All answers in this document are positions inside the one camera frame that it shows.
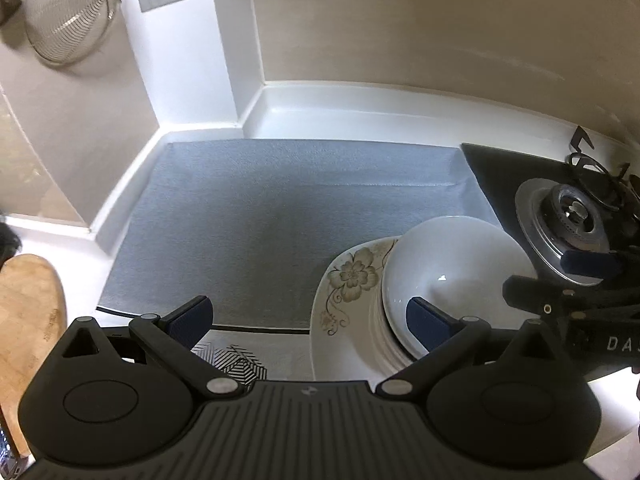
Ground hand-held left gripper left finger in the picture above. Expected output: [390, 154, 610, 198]
[59, 295, 246, 401]

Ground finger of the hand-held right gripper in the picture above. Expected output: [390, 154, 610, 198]
[560, 246, 640, 282]
[502, 274, 640, 322]

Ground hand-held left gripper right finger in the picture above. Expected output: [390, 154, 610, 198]
[375, 296, 568, 400]

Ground plain white plate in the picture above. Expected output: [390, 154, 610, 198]
[369, 285, 417, 370]

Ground white deep plate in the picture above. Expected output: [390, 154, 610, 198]
[381, 216, 538, 361]

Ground white floral plate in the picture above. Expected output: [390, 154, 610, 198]
[310, 235, 416, 382]

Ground round metal gas burner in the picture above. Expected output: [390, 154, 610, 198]
[515, 177, 627, 287]

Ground geometric patterned white mat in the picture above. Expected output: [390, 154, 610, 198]
[97, 307, 317, 394]

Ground black pan support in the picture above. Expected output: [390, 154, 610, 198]
[567, 125, 640, 212]

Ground grey counter mat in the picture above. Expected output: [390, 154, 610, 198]
[97, 139, 502, 334]

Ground black glass gas stove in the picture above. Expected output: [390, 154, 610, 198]
[460, 142, 640, 382]

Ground wooden cutting board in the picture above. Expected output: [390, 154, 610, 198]
[0, 254, 68, 462]

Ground metal mesh strainer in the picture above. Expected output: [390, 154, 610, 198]
[22, 0, 125, 67]

